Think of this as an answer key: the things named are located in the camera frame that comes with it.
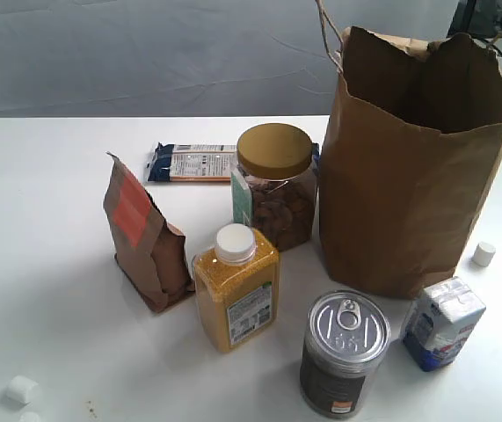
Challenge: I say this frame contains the blue flat snack packet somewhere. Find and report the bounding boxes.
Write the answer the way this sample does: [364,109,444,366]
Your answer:
[145,141,322,186]

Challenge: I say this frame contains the yellow grain plastic bottle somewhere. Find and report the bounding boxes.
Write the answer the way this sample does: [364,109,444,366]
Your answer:
[193,223,280,353]

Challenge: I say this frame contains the brown pouch with orange label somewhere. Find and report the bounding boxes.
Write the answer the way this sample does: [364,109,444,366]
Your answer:
[103,154,195,313]

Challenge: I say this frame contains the dark labelled tin can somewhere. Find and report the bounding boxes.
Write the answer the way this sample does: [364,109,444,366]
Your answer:
[300,290,390,419]

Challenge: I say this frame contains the gold-lidded clear nut jar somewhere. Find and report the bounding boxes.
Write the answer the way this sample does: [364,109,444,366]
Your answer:
[230,123,319,251]

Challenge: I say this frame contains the small white cap right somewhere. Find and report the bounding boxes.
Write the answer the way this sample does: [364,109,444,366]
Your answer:
[471,242,497,267]

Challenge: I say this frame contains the large brown paper bag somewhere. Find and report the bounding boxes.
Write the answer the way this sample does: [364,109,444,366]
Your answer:
[319,26,502,299]

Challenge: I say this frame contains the blue white carton box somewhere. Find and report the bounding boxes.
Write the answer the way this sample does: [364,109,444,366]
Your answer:
[402,277,486,372]

